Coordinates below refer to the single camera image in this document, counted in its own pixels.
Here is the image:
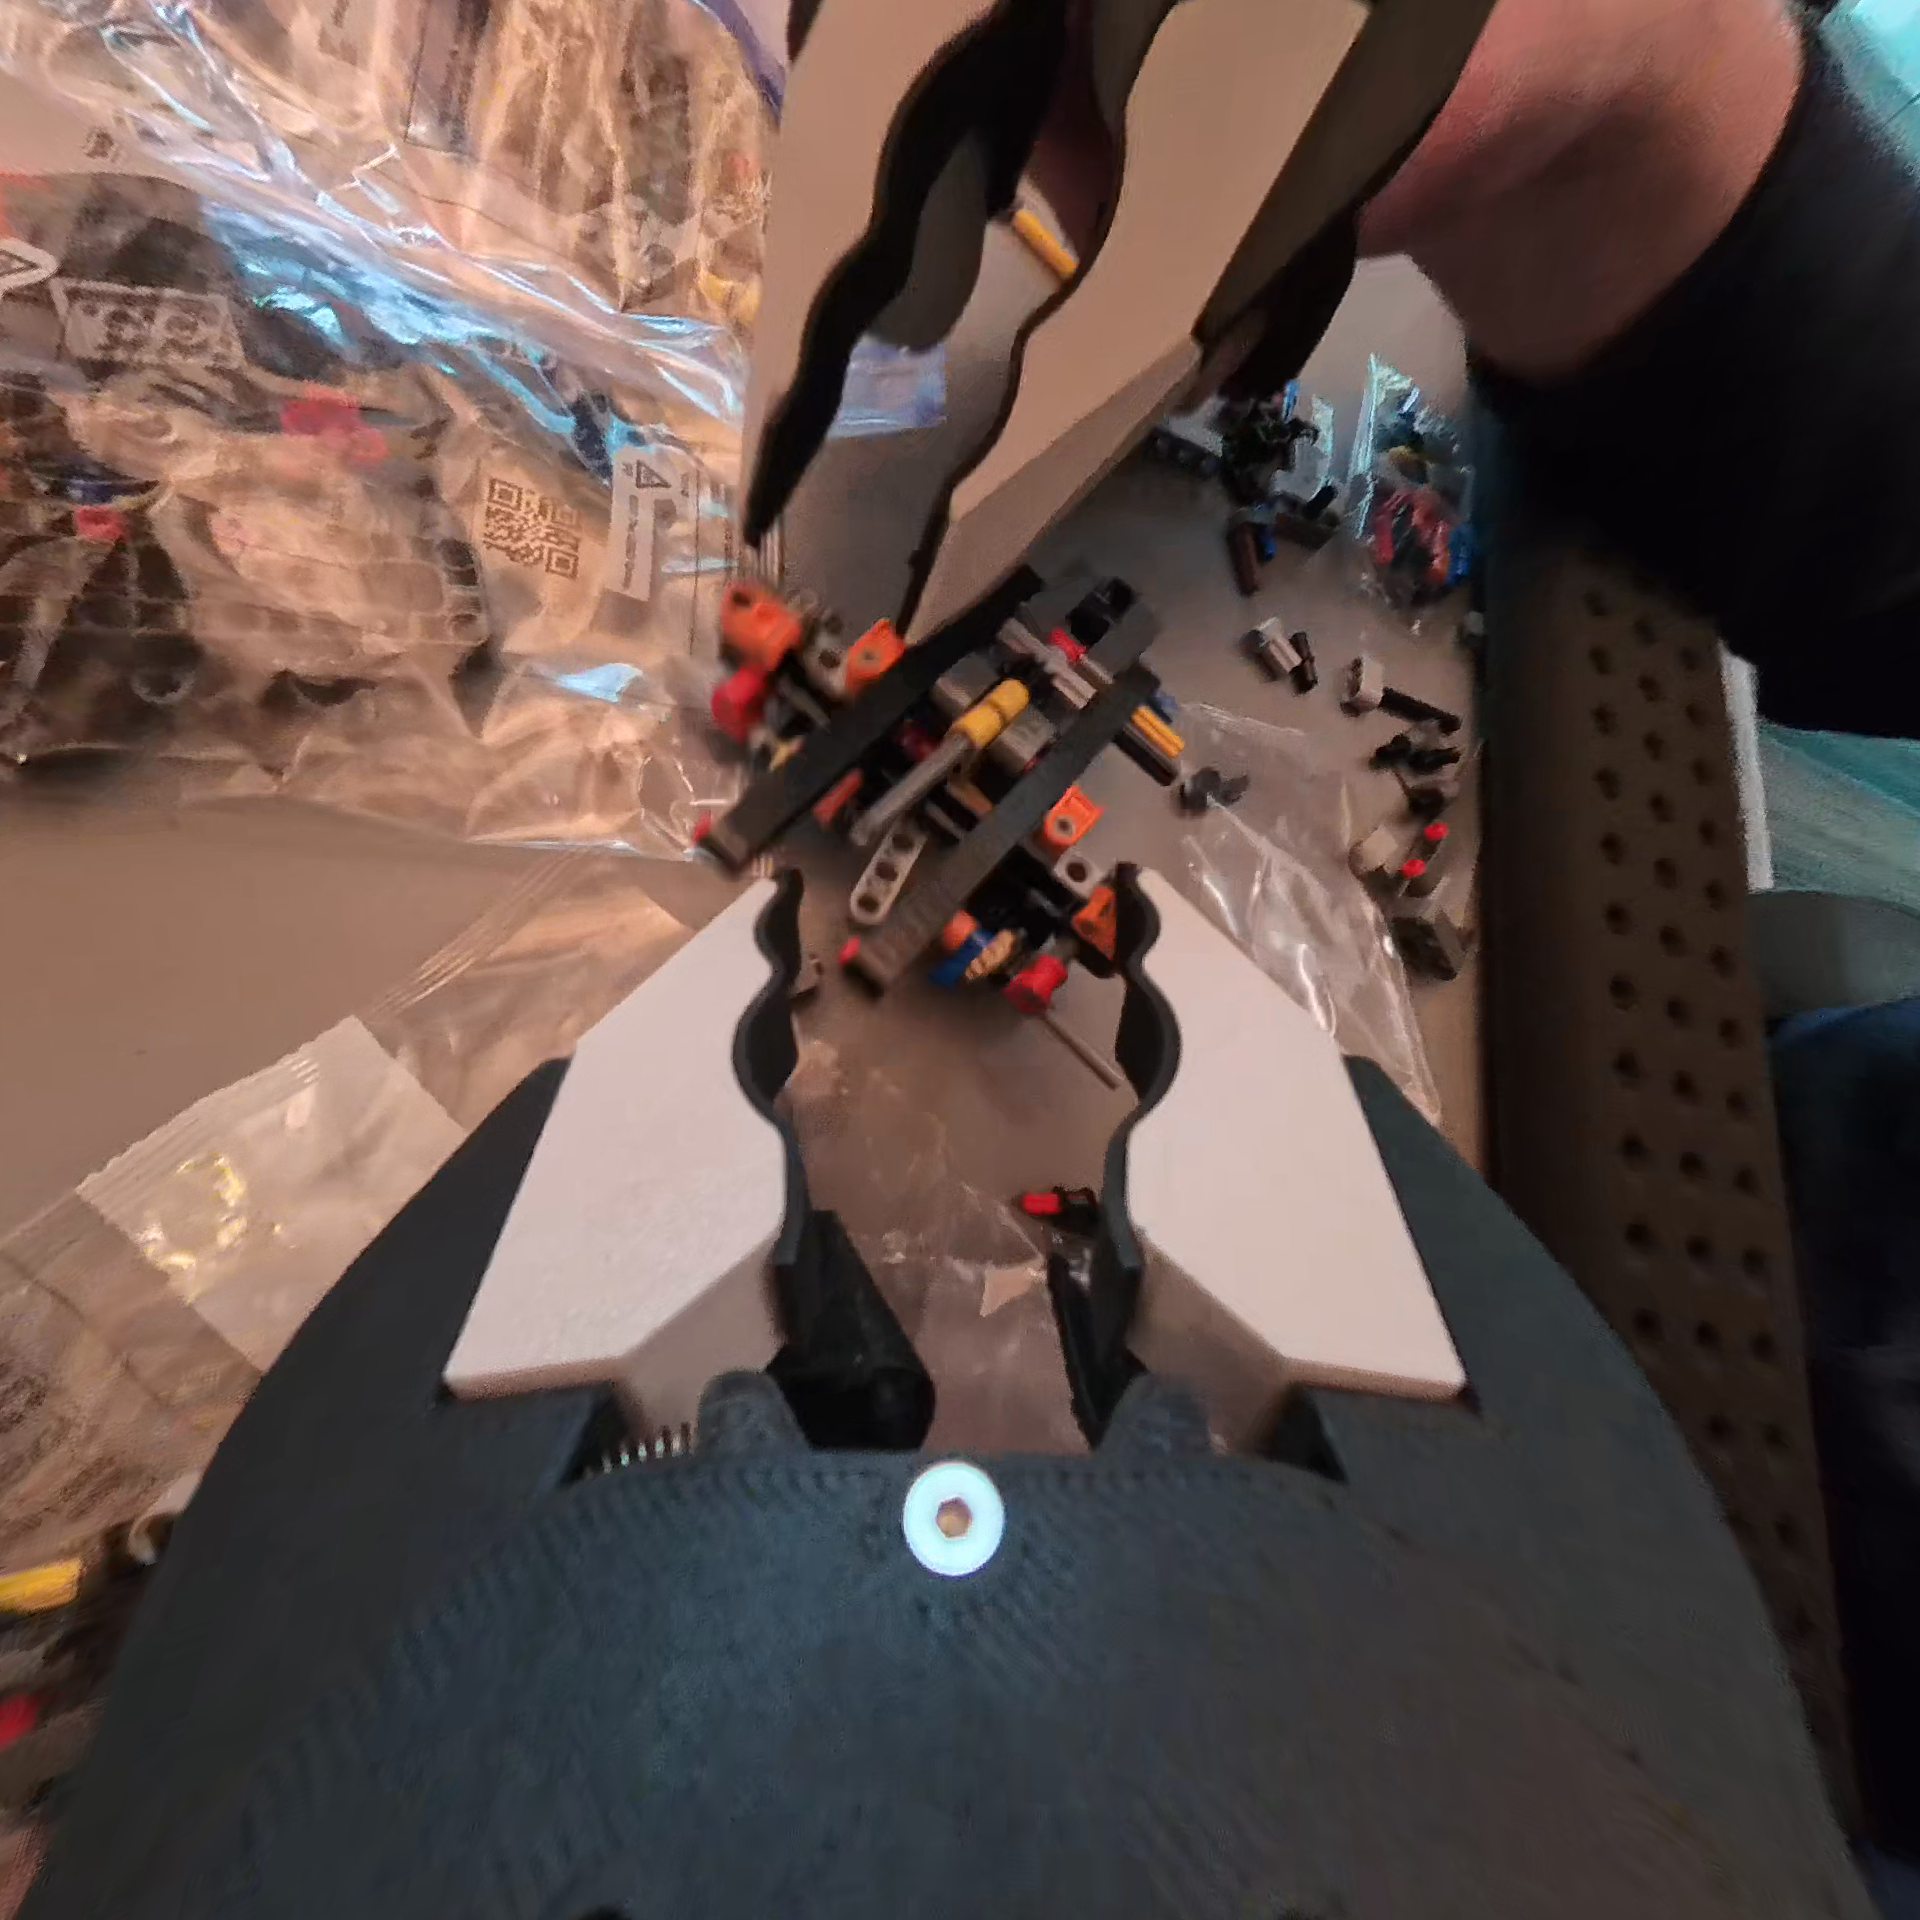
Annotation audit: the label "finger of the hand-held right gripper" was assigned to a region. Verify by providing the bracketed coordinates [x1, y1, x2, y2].
[896, 0, 1373, 641]
[742, 0, 1063, 548]

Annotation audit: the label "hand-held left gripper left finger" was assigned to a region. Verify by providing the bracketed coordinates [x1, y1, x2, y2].
[440, 872, 817, 1426]

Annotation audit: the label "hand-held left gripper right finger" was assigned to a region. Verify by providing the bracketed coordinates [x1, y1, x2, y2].
[1095, 861, 1470, 1403]

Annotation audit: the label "multicoloured lego assembly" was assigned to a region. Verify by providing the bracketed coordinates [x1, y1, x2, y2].
[691, 568, 1191, 1089]

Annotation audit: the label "person's right forearm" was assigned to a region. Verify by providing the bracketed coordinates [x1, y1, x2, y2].
[1462, 0, 1920, 736]

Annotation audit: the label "pile of loose lego pieces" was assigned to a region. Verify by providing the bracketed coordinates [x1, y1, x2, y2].
[1151, 377, 1352, 696]

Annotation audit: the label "large dark grey lego liftarm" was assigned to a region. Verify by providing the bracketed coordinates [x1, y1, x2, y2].
[1386, 872, 1478, 980]

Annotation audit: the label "person's right hand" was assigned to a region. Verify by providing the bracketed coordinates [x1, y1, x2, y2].
[1352, 0, 1807, 379]

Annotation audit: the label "empty clear zip bag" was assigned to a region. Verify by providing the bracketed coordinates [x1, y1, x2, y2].
[778, 701, 1445, 1337]

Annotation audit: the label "small bag red blue pins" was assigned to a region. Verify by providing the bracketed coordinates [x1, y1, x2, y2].
[1350, 356, 1478, 609]

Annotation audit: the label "light grey connector red pin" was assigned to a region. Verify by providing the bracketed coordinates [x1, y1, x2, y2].
[1346, 816, 1453, 899]

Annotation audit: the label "dark perforated board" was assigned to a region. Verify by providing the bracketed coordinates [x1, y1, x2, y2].
[1477, 527, 1869, 1847]

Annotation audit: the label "person's dark clothing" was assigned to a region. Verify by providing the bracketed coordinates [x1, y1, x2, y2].
[1746, 884, 1920, 1863]

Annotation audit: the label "clear bag black orange parts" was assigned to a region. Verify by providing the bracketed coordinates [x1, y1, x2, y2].
[0, 165, 752, 857]

